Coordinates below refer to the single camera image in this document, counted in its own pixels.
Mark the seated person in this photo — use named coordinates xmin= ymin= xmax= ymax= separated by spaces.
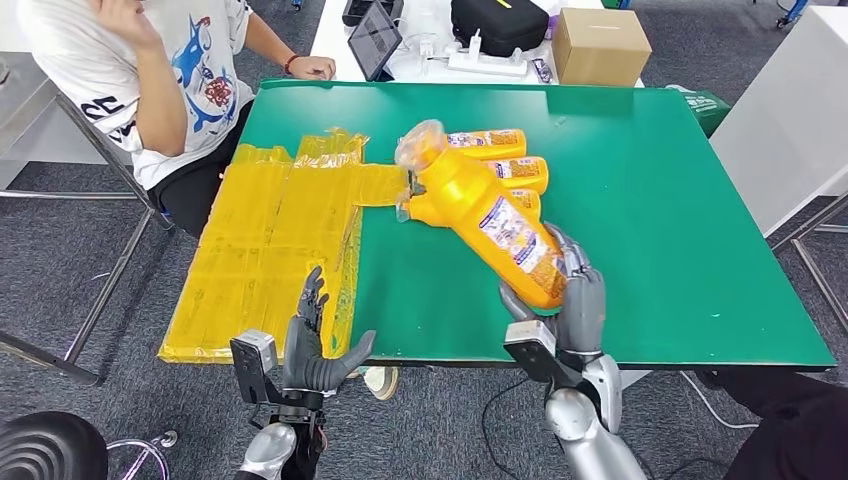
xmin=16 ymin=0 xmax=337 ymax=240

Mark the black tray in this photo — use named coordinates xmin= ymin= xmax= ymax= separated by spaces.
xmin=342 ymin=0 xmax=405 ymax=28

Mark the yellow taped mat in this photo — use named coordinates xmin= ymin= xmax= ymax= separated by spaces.
xmin=157 ymin=127 xmax=412 ymax=366

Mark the cardboard box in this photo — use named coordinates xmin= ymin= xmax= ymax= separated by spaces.
xmin=551 ymin=7 xmax=653 ymax=88

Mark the green bag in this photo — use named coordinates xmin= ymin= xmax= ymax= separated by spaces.
xmin=665 ymin=84 xmax=732 ymax=139

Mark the white power strip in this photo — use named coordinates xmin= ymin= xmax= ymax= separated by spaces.
xmin=447 ymin=51 xmax=530 ymax=78

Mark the white floor cable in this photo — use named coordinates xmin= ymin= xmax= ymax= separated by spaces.
xmin=680 ymin=370 xmax=760 ymax=432

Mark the white desk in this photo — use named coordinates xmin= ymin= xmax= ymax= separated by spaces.
xmin=309 ymin=0 xmax=645 ymax=89

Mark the black tablet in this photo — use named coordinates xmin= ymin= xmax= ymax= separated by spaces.
xmin=347 ymin=0 xmax=404 ymax=83

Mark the white shoe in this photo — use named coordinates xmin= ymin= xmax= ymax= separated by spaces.
xmin=360 ymin=366 xmax=400 ymax=403

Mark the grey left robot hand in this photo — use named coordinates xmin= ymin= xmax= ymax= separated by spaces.
xmin=283 ymin=266 xmax=377 ymax=393

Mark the white table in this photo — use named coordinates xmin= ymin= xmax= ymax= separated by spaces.
xmin=708 ymin=5 xmax=848 ymax=240

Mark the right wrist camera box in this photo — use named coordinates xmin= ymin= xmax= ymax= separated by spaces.
xmin=503 ymin=321 xmax=566 ymax=386

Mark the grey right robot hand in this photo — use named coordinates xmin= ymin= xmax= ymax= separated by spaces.
xmin=498 ymin=221 xmax=607 ymax=359

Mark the black floor cable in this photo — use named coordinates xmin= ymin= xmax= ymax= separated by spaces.
xmin=480 ymin=377 xmax=531 ymax=480

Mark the black round stool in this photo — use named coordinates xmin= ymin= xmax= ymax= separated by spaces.
xmin=0 ymin=410 xmax=109 ymax=480

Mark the chrome stool base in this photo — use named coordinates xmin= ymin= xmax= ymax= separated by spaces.
xmin=105 ymin=430 xmax=179 ymax=480

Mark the orange detergent bottle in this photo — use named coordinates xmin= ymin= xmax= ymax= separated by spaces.
xmin=396 ymin=187 xmax=543 ymax=230
xmin=447 ymin=129 xmax=528 ymax=162
xmin=486 ymin=156 xmax=550 ymax=195
xmin=395 ymin=119 xmax=570 ymax=311

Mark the person's right hand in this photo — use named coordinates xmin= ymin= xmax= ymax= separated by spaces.
xmin=95 ymin=0 xmax=164 ymax=51

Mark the person's left hand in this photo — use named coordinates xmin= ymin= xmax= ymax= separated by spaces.
xmin=289 ymin=55 xmax=337 ymax=82

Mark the black carry bag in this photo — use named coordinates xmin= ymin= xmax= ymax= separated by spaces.
xmin=450 ymin=0 xmax=550 ymax=58

